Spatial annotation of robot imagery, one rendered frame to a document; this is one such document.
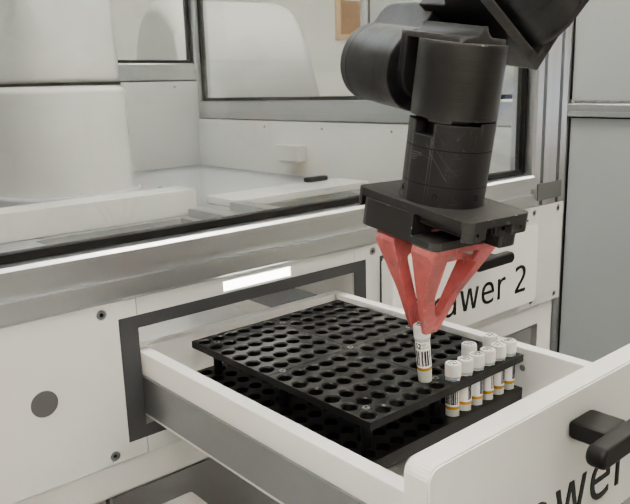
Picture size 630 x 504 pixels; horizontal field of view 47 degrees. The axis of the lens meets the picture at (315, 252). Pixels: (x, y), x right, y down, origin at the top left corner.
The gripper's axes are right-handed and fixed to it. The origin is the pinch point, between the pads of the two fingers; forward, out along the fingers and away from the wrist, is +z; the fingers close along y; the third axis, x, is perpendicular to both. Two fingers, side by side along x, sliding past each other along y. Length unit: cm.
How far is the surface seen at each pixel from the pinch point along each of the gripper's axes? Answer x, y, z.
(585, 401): -2.3, -12.0, 1.4
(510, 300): -40.7, 19.5, 14.3
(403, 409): 4.2, -2.8, 4.7
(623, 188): -172, 73, 25
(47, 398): 20.5, 20.1, 10.4
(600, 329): -173, 70, 71
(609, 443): 0.8, -15.4, 1.4
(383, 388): 2.8, 0.6, 5.1
